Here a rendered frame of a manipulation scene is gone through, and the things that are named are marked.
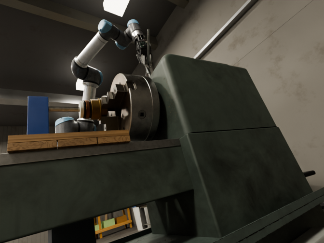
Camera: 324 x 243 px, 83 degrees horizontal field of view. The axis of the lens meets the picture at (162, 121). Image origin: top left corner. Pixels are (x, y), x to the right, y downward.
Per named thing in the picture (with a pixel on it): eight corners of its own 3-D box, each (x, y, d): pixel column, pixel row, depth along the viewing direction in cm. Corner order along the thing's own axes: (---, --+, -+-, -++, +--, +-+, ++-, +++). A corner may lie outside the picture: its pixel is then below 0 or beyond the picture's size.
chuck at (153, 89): (137, 149, 96) (128, 95, 105) (166, 131, 71) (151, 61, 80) (130, 150, 95) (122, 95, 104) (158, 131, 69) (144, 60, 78)
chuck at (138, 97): (130, 150, 95) (122, 95, 104) (158, 131, 69) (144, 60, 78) (113, 152, 90) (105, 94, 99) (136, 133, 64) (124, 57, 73)
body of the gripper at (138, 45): (139, 48, 104) (133, 33, 108) (138, 60, 111) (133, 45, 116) (152, 46, 106) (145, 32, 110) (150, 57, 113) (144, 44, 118)
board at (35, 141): (106, 169, 85) (104, 160, 87) (130, 141, 58) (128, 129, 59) (26, 182, 70) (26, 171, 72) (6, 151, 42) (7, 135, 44)
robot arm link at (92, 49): (62, 64, 131) (103, 13, 108) (77, 70, 140) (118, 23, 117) (63, 77, 127) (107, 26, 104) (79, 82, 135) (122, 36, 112)
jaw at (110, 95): (125, 101, 82) (133, 81, 74) (127, 109, 80) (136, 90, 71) (99, 100, 77) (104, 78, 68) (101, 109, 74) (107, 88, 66)
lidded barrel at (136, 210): (157, 224, 551) (152, 200, 577) (141, 231, 519) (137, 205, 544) (148, 225, 593) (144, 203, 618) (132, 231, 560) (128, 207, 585)
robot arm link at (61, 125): (51, 140, 120) (51, 121, 125) (72, 141, 131) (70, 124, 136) (60, 132, 114) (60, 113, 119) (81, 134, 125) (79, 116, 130)
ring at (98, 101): (102, 105, 84) (80, 105, 80) (106, 94, 77) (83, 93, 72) (105, 124, 81) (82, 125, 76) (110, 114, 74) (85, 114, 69)
